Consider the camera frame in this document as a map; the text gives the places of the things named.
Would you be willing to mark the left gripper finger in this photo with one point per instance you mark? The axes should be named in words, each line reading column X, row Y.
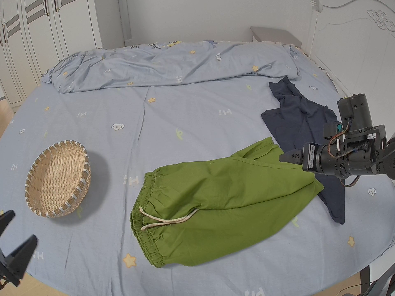
column 21, row 257
column 6, row 220

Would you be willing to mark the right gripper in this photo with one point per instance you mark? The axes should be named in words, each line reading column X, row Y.
column 327, row 159

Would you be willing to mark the green shorts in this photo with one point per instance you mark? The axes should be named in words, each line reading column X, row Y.
column 216, row 202

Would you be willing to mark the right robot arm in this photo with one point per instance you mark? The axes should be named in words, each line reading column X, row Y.
column 355, row 111

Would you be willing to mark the dark blue garment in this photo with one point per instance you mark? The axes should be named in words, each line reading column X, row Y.
column 296, row 119

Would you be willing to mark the round woven basket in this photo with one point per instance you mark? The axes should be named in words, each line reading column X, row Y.
column 55, row 177

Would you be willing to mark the bed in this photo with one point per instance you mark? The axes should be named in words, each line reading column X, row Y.
column 200, row 119

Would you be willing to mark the grey bedside table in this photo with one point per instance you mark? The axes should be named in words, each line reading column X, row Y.
column 271, row 34

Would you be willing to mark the white wardrobe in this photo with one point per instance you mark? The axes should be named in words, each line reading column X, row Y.
column 31, row 42

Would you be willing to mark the pale blue quilt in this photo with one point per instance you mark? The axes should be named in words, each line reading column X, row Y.
column 154, row 69

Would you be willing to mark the white vertical pipe cover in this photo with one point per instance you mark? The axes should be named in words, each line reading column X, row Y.
column 126, row 11

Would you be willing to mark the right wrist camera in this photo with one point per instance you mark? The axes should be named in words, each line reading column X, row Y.
column 329, row 131

